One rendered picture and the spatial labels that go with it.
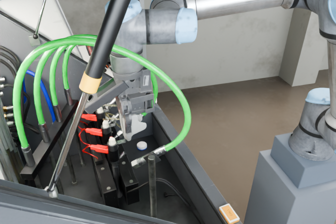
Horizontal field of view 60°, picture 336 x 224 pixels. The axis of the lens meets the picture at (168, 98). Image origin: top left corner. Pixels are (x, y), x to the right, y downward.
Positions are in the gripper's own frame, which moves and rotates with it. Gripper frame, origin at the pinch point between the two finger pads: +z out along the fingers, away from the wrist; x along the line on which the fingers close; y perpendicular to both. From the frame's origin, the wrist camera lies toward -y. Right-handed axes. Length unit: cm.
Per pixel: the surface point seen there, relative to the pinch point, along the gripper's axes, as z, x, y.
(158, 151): -4.5, -13.2, 4.5
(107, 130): 1.6, 6.6, -3.5
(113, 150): 2.2, -1.4, -3.9
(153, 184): 4.2, -14.8, 2.4
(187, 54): 70, 188, 112
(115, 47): -29.7, -10.1, -2.3
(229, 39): 59, 182, 158
